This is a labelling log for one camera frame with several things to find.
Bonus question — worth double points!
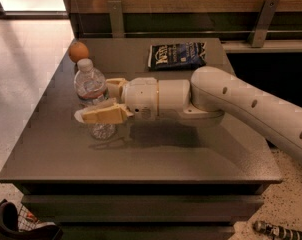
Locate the grey table with drawers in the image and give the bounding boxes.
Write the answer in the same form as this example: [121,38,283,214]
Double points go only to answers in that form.
[0,37,284,240]

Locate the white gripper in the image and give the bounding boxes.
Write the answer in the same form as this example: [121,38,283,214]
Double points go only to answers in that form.
[74,77,158,124]

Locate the dark blue chip bag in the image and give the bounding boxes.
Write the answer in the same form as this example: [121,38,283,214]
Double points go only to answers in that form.
[148,42,206,71]

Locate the left metal bracket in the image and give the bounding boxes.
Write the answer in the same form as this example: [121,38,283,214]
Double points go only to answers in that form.
[107,0,125,38]

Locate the orange fruit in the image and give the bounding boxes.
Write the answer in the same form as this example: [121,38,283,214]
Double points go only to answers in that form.
[68,42,89,63]

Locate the right metal bracket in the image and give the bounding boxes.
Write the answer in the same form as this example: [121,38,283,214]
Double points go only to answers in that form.
[248,0,280,48]

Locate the clear plastic water bottle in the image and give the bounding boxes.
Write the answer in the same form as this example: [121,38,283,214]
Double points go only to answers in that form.
[74,58,116,140]

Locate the black basket on floor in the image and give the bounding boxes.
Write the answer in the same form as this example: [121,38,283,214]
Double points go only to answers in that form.
[0,199,63,240]

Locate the black striped cylinder on floor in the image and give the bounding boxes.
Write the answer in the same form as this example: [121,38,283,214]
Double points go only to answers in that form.
[253,221,302,240]

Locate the wooden wall panel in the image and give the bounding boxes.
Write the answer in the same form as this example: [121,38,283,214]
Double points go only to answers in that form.
[63,0,302,39]

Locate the metal bracket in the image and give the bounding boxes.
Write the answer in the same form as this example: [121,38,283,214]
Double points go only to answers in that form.
[107,0,125,38]
[248,0,280,48]

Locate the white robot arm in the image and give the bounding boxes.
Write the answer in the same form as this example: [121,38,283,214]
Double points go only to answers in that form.
[74,66,302,164]

